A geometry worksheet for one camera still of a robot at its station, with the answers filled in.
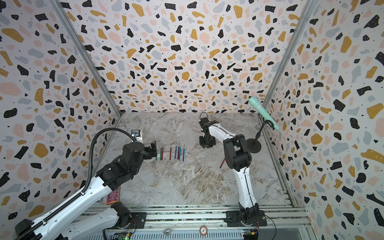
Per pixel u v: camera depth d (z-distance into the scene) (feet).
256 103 2.62
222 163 3.11
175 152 3.28
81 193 1.44
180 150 3.29
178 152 3.24
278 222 2.46
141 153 1.78
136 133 2.02
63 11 2.31
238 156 1.95
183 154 3.20
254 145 3.66
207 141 2.93
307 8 2.37
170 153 3.20
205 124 2.62
